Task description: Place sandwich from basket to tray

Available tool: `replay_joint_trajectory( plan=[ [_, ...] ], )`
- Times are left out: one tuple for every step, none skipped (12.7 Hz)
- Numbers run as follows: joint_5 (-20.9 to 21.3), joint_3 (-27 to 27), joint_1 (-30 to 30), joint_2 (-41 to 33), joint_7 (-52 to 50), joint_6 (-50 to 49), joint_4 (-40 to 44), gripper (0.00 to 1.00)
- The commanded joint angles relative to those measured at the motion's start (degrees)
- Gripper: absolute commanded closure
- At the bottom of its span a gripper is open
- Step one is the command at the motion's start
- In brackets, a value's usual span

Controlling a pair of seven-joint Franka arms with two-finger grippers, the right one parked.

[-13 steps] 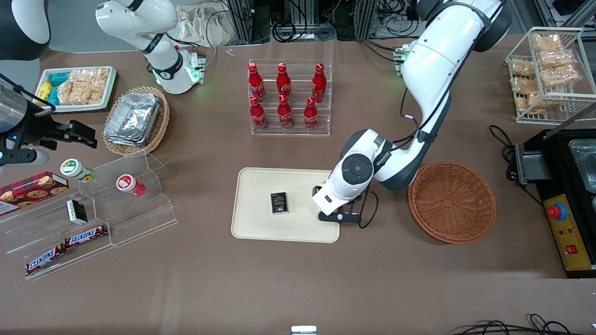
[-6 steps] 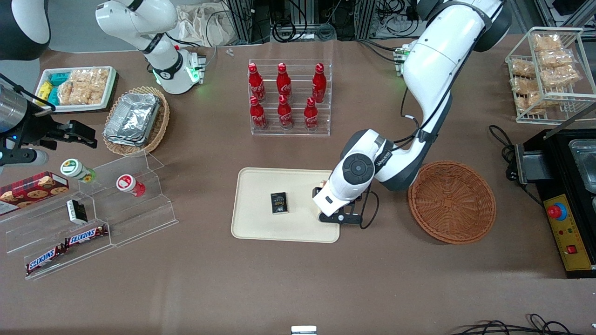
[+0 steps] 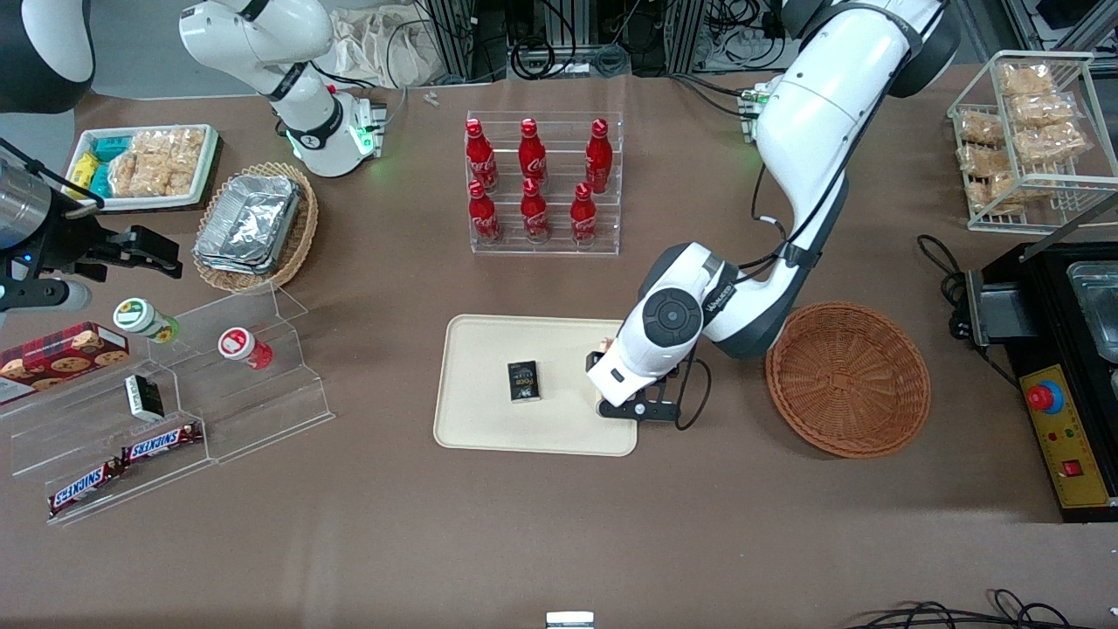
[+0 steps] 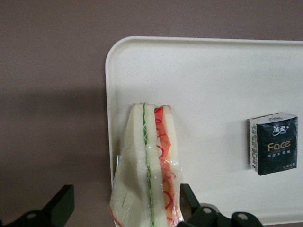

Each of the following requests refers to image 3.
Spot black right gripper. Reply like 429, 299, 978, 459
35, 194, 184, 280

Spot white rectangular snack tray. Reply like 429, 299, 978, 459
66, 124, 221, 213

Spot light oval wicker basket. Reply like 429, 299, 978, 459
192, 162, 320, 294

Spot cream plastic tray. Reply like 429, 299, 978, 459
434, 314, 638, 457

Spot brown round wicker basket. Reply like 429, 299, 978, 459
766, 301, 932, 460

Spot green lid cup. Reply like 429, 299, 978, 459
114, 298, 181, 343

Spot aluminium foil container stack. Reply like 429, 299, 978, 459
194, 175, 303, 276

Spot red lid cup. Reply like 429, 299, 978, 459
218, 328, 274, 370

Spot red cookie box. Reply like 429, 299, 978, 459
0, 322, 130, 405

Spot small black white box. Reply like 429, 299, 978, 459
124, 374, 165, 423

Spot clear acrylic bottle rack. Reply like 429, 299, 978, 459
466, 111, 623, 256

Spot Snickers bar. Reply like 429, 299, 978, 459
48, 459, 128, 515
121, 423, 204, 465

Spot clear acrylic stepped stand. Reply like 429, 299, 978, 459
0, 281, 335, 527

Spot red cola bottle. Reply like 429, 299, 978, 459
585, 119, 614, 195
467, 180, 503, 245
466, 119, 499, 193
570, 183, 599, 247
519, 118, 549, 189
520, 178, 551, 244

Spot beige cloth bag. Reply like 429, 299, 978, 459
328, 4, 446, 88

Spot rice cracker snack pack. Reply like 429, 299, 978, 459
956, 112, 1005, 145
971, 173, 1023, 216
1009, 92, 1077, 128
1000, 63, 1053, 97
1018, 122, 1089, 164
959, 144, 1014, 176

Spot black sealing machine yellow panel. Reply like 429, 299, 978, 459
965, 188, 1118, 523

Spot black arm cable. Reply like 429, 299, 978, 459
674, 70, 855, 432

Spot black machine power cable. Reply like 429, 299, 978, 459
917, 234, 1021, 390

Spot aluminium frame structure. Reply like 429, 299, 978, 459
419, 0, 787, 81

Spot black floor cables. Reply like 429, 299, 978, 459
843, 590, 1088, 629

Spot white wire rack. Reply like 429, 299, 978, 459
949, 51, 1118, 234

